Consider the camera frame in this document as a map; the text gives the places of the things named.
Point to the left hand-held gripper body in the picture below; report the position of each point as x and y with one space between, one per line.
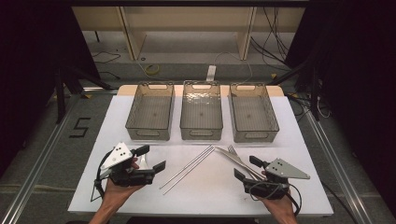
116 155

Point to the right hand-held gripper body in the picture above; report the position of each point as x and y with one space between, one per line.
285 170

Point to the metal table knife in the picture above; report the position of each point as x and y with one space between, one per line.
227 154

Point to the metal fork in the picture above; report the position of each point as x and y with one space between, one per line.
232 150

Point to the metal chopstick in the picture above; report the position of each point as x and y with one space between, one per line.
186 166
188 172

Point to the smoky clear plastic bin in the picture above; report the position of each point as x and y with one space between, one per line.
151 112
201 112
252 113

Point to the person's right hand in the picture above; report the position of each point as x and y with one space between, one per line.
281 207

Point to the person's left hand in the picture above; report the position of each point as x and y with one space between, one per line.
116 193

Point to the white table board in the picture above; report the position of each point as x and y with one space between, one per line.
202 199

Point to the wooden table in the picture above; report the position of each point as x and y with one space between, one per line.
126 90

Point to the black metal stand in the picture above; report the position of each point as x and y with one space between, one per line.
59 93
314 93

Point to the white power strip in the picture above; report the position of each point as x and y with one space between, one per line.
211 73

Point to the black curtain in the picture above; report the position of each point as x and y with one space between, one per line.
361 93
28 77

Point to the cream wooden shelf unit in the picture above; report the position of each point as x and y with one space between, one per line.
186 18

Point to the metal floor rail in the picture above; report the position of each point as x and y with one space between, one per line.
37 171
336 165

